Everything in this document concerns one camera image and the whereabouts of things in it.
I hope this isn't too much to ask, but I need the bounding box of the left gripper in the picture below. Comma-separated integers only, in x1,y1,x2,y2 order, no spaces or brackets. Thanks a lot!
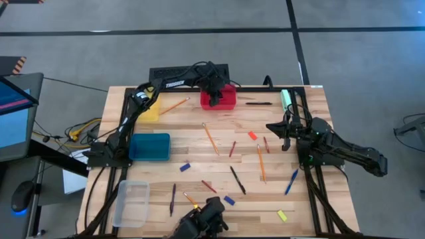
199,73,230,108

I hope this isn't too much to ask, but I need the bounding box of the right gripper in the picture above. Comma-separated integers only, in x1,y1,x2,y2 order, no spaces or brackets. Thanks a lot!
265,111,317,153

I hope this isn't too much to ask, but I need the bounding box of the orange pencil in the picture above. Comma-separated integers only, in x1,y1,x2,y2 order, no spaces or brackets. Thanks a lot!
183,191,202,211
201,122,220,156
159,97,191,116
256,143,268,185

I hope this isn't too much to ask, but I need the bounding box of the blue pen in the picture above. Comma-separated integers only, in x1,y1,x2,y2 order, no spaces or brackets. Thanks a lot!
284,169,299,196

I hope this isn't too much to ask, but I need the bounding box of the purple pen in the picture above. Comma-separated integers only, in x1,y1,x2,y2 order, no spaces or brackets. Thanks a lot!
169,183,177,217

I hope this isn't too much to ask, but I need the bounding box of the red plastic bin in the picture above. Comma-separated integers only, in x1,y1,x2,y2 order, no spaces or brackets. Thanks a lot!
200,84,238,111

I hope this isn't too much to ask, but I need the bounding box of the mint green stapler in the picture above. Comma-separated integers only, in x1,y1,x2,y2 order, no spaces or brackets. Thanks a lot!
280,88,293,112

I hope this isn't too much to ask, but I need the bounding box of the yellow plastic bin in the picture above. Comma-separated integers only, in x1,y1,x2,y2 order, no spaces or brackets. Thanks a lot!
135,88,163,123

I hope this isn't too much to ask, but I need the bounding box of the teal plastic bin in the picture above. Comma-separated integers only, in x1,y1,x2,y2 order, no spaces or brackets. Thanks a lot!
128,133,171,162

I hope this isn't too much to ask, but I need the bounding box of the black device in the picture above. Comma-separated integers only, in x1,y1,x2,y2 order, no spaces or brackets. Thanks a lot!
163,195,230,239

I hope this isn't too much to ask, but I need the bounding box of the grey metal stand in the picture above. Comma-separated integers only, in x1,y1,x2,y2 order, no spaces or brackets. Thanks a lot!
393,112,425,154

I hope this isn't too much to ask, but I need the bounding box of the clear plastic bin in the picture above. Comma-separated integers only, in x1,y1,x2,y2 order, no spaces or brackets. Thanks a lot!
112,180,151,228

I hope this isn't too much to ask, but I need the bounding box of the white paper sheet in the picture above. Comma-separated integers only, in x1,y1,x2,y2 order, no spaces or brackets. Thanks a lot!
62,148,90,195

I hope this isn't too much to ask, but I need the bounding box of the laptop with blue screen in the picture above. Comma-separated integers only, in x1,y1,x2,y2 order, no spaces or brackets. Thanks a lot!
0,72,44,163

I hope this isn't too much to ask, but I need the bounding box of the hazard striped black plate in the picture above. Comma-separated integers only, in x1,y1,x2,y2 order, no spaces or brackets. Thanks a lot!
0,0,45,5
0,56,27,76

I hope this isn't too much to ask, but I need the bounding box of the black computer mouse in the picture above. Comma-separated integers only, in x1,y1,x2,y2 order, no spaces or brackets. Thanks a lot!
11,180,36,213

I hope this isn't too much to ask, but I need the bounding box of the grey side desk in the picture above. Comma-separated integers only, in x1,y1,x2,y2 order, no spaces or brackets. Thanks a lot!
0,155,44,239

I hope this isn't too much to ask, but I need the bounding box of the black aluminium table frame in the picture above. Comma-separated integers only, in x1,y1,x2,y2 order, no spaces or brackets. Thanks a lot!
78,85,361,239

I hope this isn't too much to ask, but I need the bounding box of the black floor cable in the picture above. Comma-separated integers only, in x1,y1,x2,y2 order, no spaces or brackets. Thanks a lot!
42,76,110,93

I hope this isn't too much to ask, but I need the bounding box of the yellow cable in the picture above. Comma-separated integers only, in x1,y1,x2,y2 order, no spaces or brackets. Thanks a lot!
33,118,102,150

